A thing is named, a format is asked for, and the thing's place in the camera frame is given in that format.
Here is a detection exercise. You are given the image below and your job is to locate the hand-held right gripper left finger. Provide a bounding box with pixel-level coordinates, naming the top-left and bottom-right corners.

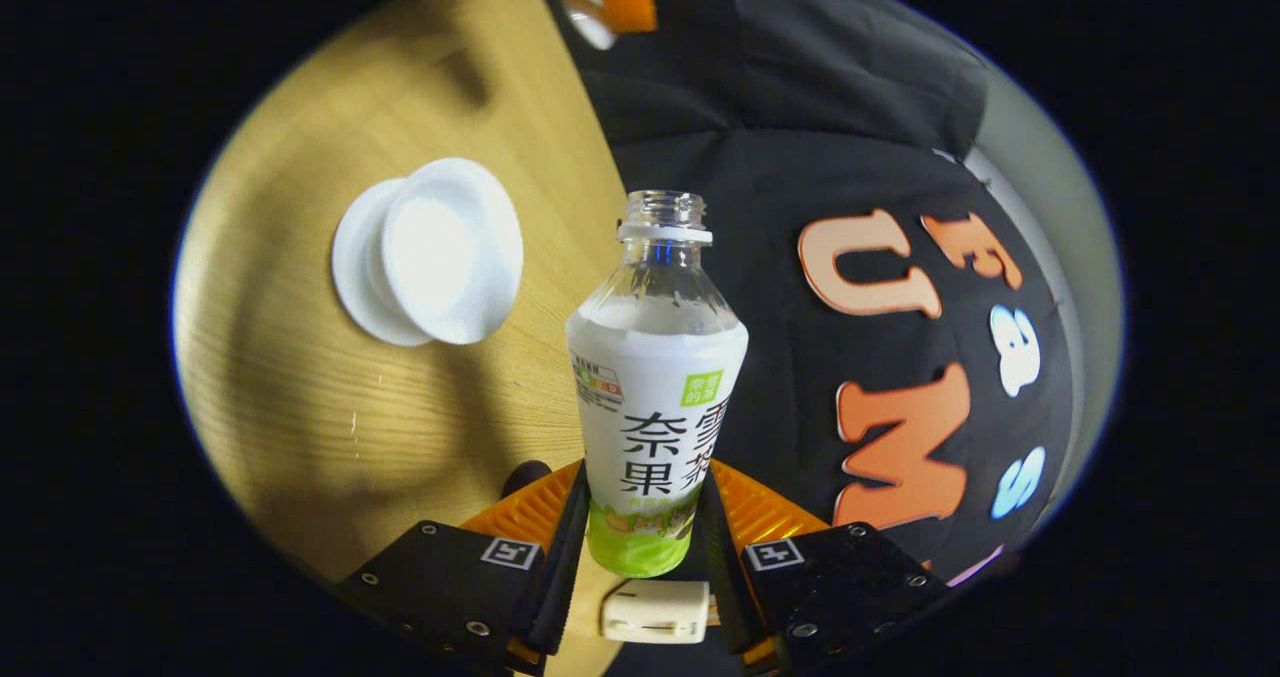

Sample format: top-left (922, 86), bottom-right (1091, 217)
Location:
top-left (335, 460), bottom-right (591, 676)

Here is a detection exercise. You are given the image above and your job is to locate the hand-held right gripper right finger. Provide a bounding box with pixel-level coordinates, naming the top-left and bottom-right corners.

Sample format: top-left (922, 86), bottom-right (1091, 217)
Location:
top-left (700, 457), bottom-right (951, 673)

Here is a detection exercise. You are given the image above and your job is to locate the dark brown round coaster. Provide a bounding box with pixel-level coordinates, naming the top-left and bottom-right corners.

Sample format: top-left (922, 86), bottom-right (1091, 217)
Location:
top-left (500, 460), bottom-right (553, 501)

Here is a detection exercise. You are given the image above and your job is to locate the clear water bottle green label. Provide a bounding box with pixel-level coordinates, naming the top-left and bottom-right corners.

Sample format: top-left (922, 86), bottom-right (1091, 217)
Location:
top-left (566, 190), bottom-right (749, 578)

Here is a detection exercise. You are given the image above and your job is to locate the white teacup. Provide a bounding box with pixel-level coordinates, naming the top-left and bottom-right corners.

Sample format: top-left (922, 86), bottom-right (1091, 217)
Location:
top-left (380, 158), bottom-right (524, 346)

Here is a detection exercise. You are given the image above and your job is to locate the white toaster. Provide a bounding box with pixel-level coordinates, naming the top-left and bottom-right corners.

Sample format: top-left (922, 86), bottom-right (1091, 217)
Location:
top-left (600, 579), bottom-right (711, 645)

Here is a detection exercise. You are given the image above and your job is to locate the black backdrop cloth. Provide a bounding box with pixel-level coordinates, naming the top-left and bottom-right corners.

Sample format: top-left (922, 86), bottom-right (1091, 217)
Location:
top-left (540, 0), bottom-right (1091, 598)

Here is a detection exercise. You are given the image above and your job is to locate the white saucer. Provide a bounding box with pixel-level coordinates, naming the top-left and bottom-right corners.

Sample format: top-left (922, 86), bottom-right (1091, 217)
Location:
top-left (331, 178), bottom-right (436, 348)

